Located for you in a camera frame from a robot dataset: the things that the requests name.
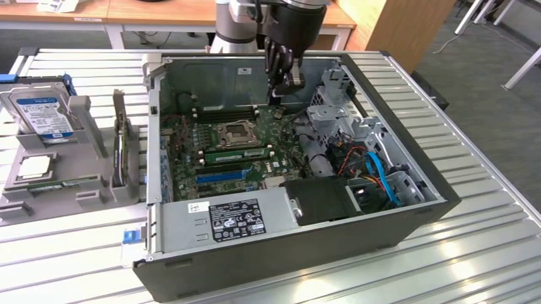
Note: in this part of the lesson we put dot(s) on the wooden cabinet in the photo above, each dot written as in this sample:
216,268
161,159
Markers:
401,28

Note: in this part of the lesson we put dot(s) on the blue disk bracket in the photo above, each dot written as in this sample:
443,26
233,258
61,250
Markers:
67,83

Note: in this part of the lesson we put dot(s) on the metal disk bay cage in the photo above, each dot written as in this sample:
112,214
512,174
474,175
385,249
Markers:
360,123

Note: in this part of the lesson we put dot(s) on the silver CPU chip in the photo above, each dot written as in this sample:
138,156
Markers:
37,167

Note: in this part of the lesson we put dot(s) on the green motherboard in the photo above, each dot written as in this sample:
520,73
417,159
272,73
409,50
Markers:
237,155

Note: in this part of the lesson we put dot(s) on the blue expansion slot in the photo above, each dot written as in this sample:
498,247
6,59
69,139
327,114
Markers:
222,177

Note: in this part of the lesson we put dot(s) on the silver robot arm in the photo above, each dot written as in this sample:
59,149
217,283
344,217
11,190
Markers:
234,22

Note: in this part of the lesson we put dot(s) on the graphics card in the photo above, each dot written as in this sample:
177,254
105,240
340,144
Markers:
122,139

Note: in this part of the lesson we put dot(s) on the black open PC case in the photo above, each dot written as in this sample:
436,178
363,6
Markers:
296,253

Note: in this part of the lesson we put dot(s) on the green RAM stick installed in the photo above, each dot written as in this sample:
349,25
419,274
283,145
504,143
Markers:
234,156

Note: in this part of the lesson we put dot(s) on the grey parts rack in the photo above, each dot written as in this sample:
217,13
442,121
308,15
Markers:
85,177

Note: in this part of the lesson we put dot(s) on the blue plastic clip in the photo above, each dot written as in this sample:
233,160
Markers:
132,237

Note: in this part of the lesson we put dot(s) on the grey power supply unit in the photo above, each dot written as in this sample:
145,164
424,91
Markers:
237,221

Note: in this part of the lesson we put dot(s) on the hard disk with blue label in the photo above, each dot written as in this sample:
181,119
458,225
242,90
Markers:
41,114

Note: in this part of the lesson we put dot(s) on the green RAM stick loose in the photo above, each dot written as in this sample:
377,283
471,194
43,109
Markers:
63,184

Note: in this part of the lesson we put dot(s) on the CPU socket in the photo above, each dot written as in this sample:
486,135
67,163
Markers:
237,134

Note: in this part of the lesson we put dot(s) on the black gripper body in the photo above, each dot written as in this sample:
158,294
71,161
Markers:
299,22

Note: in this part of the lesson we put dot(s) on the white device on desk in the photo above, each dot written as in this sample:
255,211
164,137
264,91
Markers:
57,4

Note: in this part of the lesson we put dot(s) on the white table leg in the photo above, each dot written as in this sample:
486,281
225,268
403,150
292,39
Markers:
524,68

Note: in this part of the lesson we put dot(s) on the black empty RAM slots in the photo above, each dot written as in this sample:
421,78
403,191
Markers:
226,113

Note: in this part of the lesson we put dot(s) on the wooden desk white frame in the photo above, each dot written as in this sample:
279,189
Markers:
169,12

